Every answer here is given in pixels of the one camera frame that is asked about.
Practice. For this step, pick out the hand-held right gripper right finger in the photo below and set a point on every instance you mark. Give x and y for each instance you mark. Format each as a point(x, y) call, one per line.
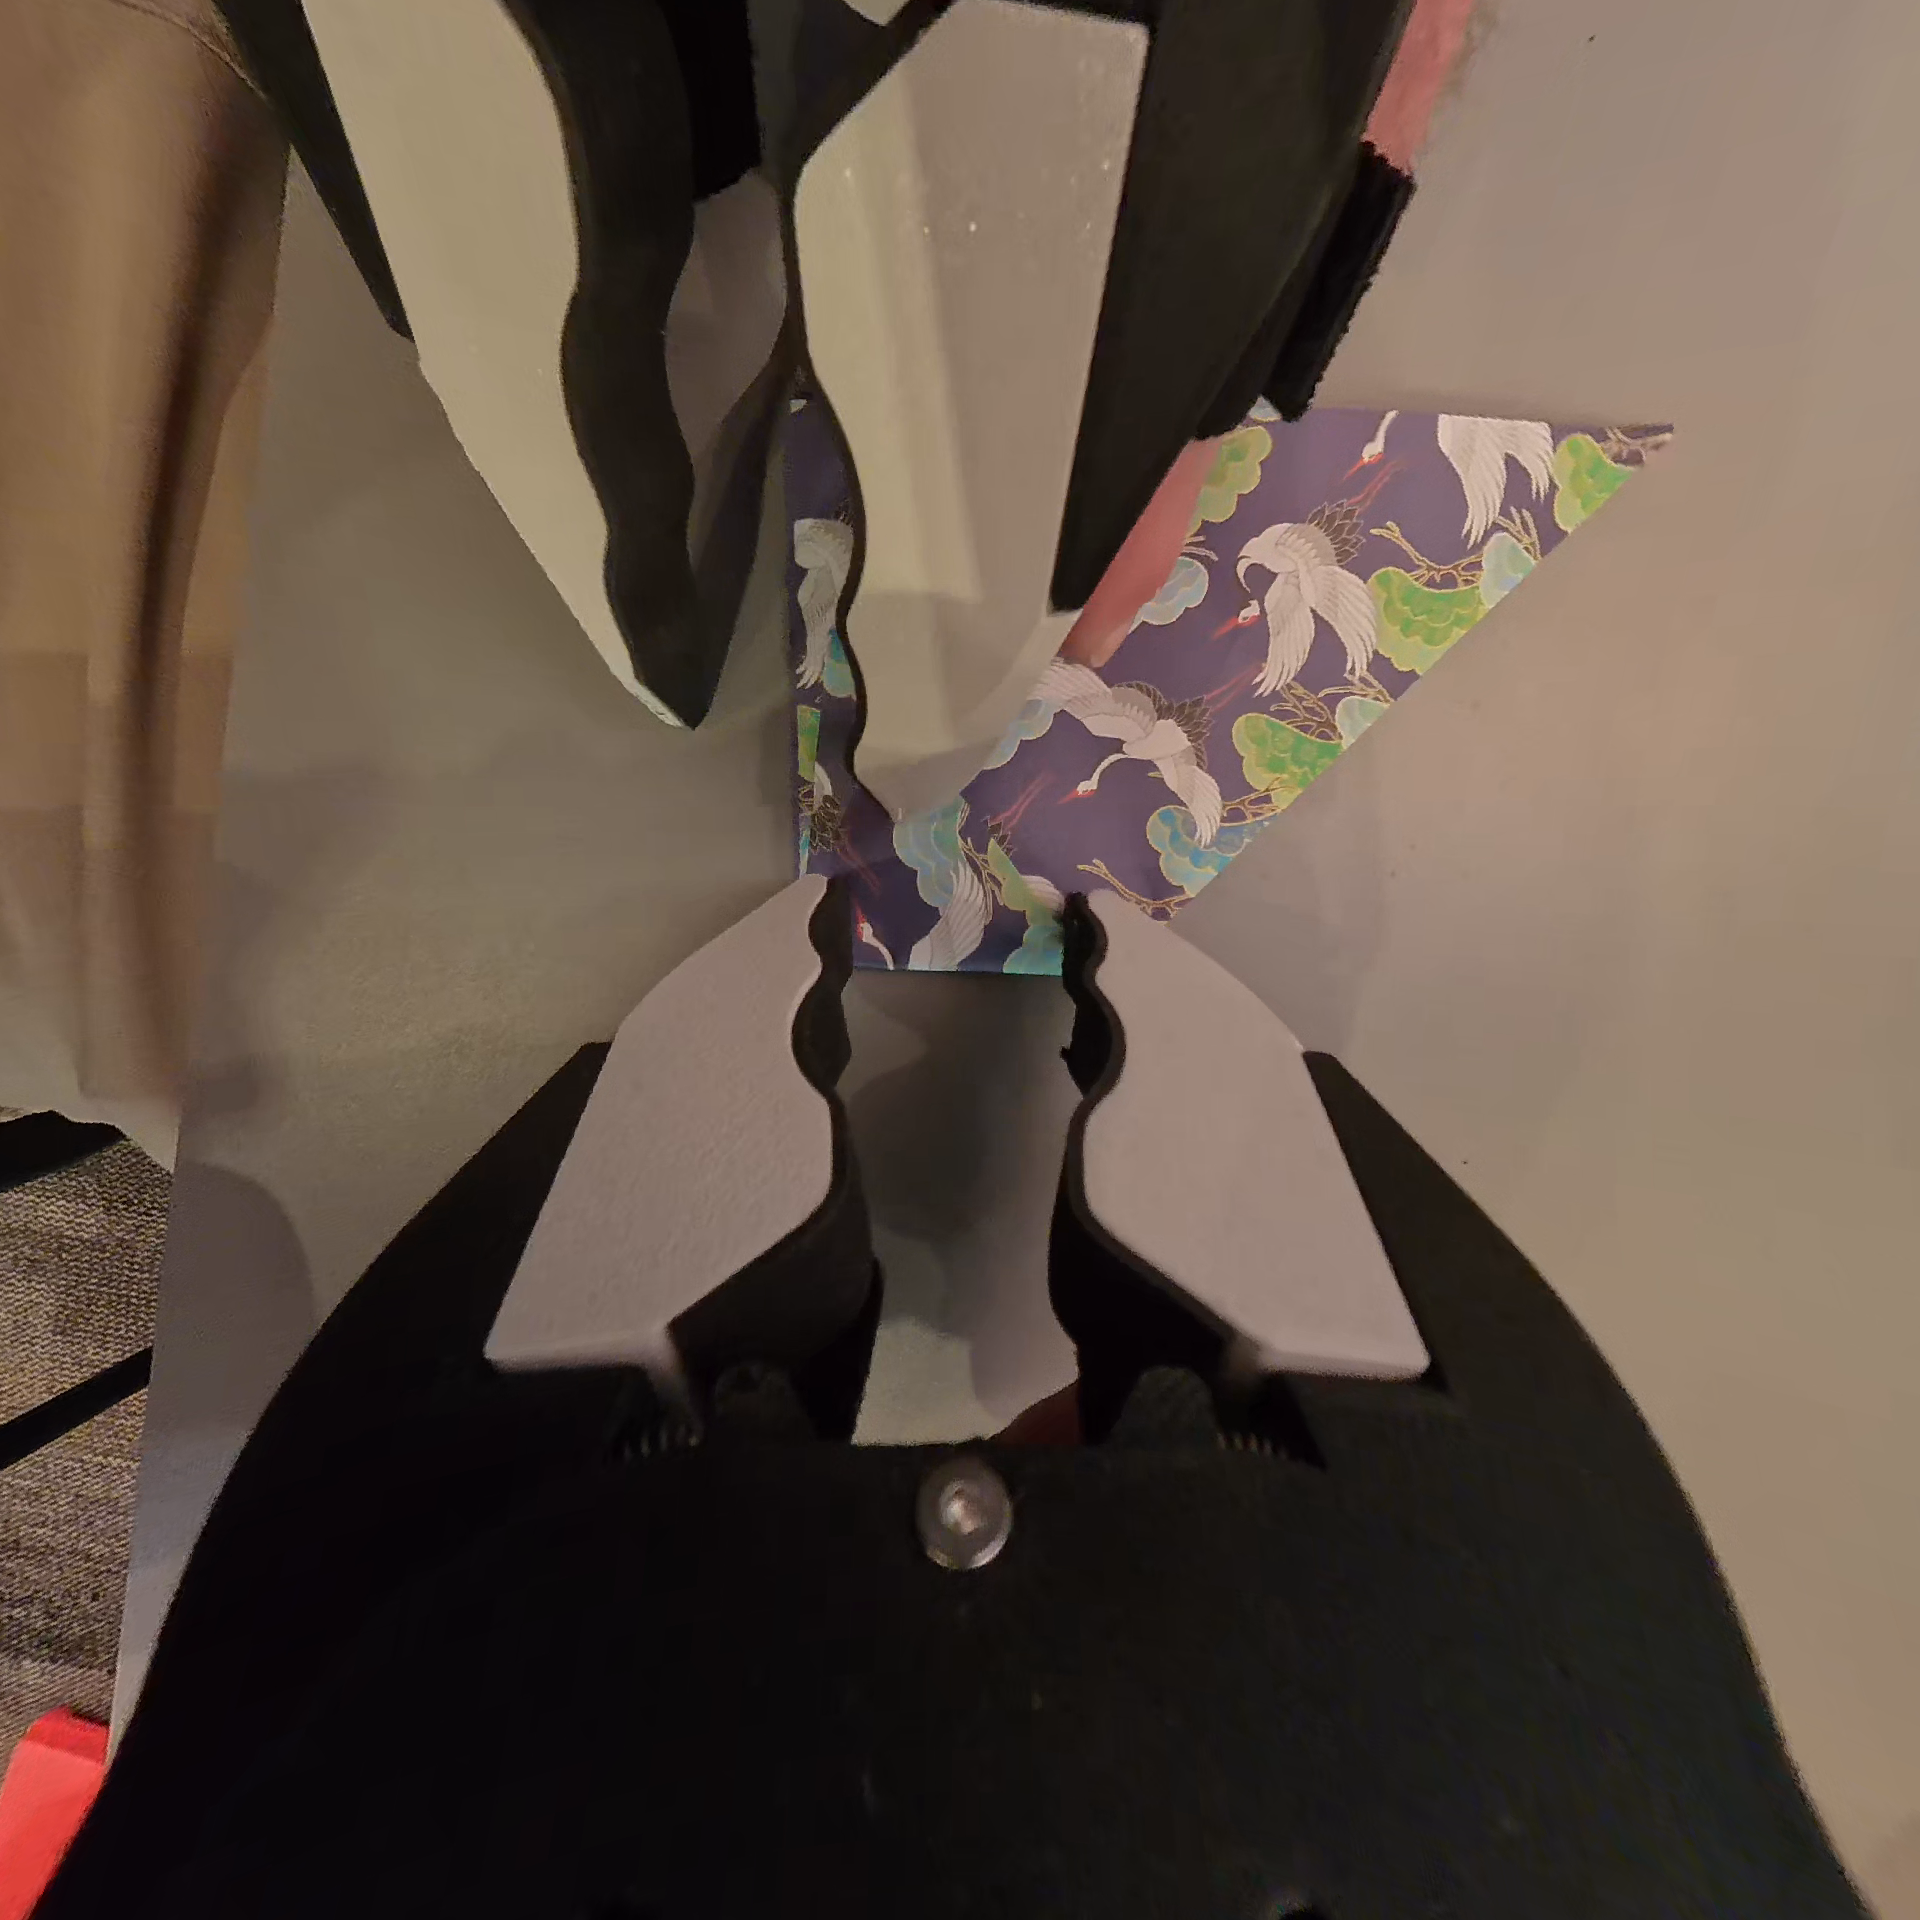
point(1245, 1172)

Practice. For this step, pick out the purple crane patterned origami paper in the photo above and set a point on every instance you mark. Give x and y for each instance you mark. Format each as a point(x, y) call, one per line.
point(1319, 601)

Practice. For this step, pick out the red flat object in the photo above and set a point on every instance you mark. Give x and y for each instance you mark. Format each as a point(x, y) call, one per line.
point(45, 1815)

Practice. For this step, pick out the person's left hand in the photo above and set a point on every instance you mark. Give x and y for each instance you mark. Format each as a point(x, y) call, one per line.
point(1149, 556)

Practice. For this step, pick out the beige cloth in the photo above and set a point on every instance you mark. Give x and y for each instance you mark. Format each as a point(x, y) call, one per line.
point(120, 525)

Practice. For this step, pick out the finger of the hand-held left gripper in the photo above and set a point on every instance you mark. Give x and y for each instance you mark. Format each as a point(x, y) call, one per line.
point(450, 301)
point(960, 452)

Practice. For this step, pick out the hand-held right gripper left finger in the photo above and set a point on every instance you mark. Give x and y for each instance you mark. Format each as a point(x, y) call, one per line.
point(661, 1172)

